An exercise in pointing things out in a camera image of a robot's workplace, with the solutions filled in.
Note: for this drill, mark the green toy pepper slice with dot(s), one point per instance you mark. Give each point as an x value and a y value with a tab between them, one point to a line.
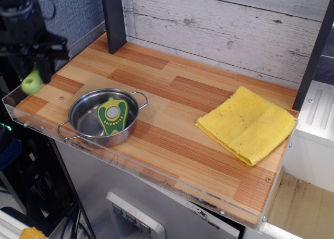
113	115

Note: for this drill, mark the dark left frame post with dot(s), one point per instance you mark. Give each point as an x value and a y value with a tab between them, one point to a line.
114	23

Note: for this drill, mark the yellow folded cloth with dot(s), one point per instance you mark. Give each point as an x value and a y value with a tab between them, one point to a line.
247	125

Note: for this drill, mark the dark right frame post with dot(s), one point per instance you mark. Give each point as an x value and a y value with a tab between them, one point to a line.
315	57

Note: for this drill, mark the white toy sink unit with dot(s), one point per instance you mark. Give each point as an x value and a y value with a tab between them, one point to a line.
309	156

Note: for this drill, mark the dark frame post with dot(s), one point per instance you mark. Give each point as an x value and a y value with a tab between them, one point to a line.
315	57
114	23

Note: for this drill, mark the green handled grey spatula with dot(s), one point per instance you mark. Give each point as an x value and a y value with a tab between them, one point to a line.
32	83

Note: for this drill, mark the clear acrylic table guard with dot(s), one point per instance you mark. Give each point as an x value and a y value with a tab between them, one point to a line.
166	148

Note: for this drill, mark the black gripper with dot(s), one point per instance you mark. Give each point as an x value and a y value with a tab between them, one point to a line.
24	34

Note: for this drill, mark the grey toy fridge cabinet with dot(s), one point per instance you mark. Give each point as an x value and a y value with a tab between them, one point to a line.
110	196

